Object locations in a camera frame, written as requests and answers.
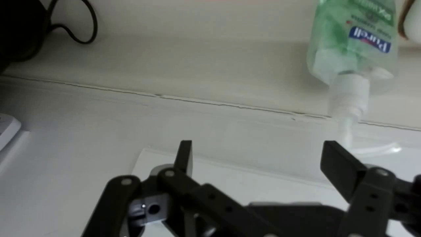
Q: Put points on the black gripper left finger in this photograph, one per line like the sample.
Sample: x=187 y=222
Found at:
x=206 y=202

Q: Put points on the Purell hand sanitizer bottle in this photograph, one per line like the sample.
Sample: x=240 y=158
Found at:
x=351 y=48

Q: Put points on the white sink basin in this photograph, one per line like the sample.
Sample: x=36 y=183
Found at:
x=245 y=176

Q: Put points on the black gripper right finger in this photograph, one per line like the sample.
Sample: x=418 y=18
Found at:
x=373 y=198

